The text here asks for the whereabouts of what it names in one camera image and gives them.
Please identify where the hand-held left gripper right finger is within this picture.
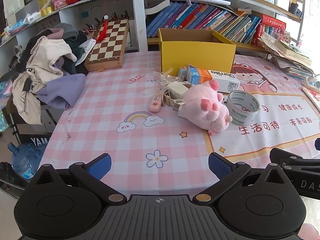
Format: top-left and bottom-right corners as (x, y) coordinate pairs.
(192, 152), (297, 204)

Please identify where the white bookshelf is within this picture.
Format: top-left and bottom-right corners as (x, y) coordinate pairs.
(0, 0), (308, 53)

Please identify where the orange and white carton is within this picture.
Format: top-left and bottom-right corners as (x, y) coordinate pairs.
(186, 67), (241, 93)

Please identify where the small blue round toy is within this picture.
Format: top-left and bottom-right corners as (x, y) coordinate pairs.
(178, 66), (189, 81)

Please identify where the white wrist watch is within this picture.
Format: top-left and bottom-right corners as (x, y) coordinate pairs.
(162, 82), (192, 108)

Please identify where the white pen holder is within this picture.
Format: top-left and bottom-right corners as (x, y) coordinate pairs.
(274, 0), (290, 12)

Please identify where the red tassel ornament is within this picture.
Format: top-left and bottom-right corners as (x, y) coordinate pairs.
(96, 15), (110, 42)

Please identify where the cream garment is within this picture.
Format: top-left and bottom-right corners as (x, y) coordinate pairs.
(12, 36), (77, 125)

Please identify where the white power strip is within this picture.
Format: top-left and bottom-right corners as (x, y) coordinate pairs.
(302, 74), (320, 92)

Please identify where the blue water jug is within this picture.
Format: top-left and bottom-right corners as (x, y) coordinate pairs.
(7, 142), (48, 180)

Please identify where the white beaded ribbon bow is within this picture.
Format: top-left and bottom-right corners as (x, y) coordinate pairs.
(153, 66), (187, 90)

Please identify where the stack of papers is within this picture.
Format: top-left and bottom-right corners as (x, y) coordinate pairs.
(257, 31), (316, 80)

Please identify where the yellow cardboard box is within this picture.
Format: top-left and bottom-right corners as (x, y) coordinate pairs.
(158, 28), (237, 77)

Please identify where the white cloth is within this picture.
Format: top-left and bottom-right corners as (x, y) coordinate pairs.
(75, 39), (97, 65)

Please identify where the thick red book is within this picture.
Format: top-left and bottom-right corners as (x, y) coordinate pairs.
(252, 14), (287, 47)

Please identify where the grey knitted cloth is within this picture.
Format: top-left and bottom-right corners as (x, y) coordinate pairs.
(52, 23), (79, 39)

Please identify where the wooden chess board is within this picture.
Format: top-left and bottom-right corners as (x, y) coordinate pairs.
(84, 18), (130, 72)

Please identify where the flat white notebook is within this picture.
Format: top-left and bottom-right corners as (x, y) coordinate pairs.
(170, 0), (232, 6)

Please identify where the clear tape roll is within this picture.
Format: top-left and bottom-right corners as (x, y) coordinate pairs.
(226, 90), (260, 126)

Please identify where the bunch of pens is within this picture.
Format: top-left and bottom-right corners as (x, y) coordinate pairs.
(85, 10), (130, 34)

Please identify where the row of colourful books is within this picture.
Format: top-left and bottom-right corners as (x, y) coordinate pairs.
(146, 1), (263, 44)

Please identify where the pink plush toy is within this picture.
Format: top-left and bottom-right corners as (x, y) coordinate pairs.
(178, 79), (232, 135)

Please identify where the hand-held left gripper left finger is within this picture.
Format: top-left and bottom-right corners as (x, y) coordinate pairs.
(31, 153), (127, 205)

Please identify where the pink checked desktop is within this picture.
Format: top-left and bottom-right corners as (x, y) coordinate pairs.
(39, 51), (320, 195)

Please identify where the pink patterned notebook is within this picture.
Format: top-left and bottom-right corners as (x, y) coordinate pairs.
(301, 86), (320, 109)

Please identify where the black cardboard box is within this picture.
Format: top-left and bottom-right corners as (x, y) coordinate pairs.
(2, 105), (53, 147)

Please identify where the thick dark-covered book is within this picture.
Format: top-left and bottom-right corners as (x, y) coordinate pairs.
(144, 0), (171, 15)

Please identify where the lavender garment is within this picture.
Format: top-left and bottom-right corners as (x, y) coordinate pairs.
(36, 74), (87, 110)

